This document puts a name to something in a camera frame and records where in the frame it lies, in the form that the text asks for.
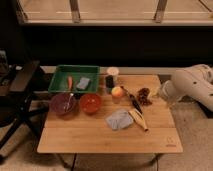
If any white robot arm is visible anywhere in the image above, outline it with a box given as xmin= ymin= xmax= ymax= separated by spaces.
xmin=158 ymin=64 xmax=213 ymax=112

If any brown pine cone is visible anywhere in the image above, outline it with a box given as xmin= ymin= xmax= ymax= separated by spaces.
xmin=137 ymin=88 xmax=152 ymax=106

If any yellow banana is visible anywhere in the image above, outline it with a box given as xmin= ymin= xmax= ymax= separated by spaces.
xmin=129 ymin=109 xmax=148 ymax=131

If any wooden folding table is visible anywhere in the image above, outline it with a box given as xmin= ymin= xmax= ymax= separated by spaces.
xmin=37 ymin=75 xmax=183 ymax=153

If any red yellow apple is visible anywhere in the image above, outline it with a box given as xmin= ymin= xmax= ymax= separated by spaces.
xmin=111 ymin=86 xmax=124 ymax=98

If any white cup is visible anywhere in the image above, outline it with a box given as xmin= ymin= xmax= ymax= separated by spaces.
xmin=107 ymin=67 xmax=119 ymax=84

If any blue grey cloth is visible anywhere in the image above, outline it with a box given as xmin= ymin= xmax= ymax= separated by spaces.
xmin=106 ymin=109 xmax=133 ymax=130

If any red bowl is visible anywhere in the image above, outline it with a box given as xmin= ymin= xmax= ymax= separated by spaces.
xmin=79 ymin=93 xmax=102 ymax=115

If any blue sponge in tray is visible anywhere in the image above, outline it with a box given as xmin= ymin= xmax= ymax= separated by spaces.
xmin=76 ymin=77 xmax=90 ymax=90

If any metal spoon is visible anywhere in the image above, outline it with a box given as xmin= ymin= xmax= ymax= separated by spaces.
xmin=65 ymin=93 xmax=74 ymax=111

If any green plastic tray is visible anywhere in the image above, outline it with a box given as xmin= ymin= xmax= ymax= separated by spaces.
xmin=48 ymin=65 xmax=100 ymax=93

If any purple bowl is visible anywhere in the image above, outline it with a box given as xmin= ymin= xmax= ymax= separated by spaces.
xmin=49 ymin=93 xmax=77 ymax=116

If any black office chair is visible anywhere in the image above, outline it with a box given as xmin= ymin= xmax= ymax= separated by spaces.
xmin=0 ymin=49 xmax=51 ymax=164

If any black handled knife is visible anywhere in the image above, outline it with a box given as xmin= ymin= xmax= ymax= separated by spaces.
xmin=121 ymin=86 xmax=143 ymax=114

